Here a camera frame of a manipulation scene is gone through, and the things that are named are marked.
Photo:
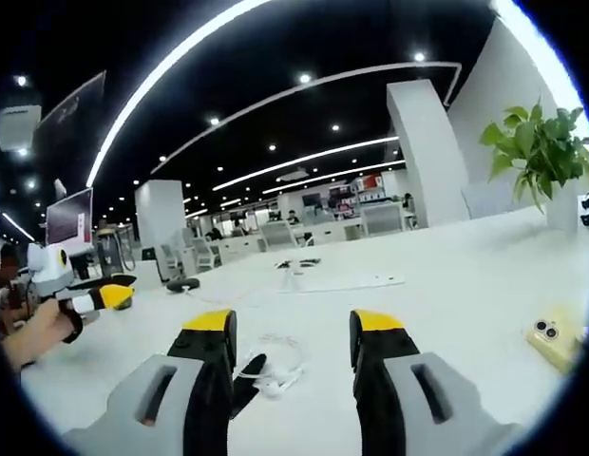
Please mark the dark hanging banner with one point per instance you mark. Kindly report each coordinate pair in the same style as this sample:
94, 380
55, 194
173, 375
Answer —
71, 119

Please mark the flat white strip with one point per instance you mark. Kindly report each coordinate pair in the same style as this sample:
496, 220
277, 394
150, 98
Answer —
347, 282

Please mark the green leafy plant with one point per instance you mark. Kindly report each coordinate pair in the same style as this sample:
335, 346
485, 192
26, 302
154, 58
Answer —
541, 147

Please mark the computer monitor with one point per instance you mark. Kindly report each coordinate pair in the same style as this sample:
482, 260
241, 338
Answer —
70, 221

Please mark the white ceiling unit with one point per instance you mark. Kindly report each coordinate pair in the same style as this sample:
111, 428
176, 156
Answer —
18, 122

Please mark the white desktop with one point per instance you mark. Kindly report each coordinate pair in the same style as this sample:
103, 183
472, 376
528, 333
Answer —
465, 285

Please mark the grey mesh office chair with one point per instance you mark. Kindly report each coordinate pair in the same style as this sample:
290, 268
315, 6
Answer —
278, 235
382, 219
172, 261
205, 254

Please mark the small black clip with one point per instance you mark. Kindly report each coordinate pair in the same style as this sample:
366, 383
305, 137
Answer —
309, 261
284, 263

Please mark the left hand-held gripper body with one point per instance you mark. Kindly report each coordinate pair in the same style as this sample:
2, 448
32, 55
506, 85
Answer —
46, 268

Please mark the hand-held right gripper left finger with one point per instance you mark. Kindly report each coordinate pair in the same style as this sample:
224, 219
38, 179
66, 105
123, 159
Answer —
133, 418

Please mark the black round puck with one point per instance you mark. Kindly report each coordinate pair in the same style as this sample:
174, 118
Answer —
183, 285

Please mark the yellow smartphone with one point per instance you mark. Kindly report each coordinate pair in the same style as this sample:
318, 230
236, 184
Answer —
553, 347

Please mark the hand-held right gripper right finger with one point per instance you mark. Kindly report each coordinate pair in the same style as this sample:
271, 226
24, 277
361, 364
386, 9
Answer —
446, 427

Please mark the person's left hand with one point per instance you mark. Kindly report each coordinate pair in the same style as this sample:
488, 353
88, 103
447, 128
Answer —
35, 332

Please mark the white plant pot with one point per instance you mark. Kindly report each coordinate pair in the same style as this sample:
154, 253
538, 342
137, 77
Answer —
563, 209

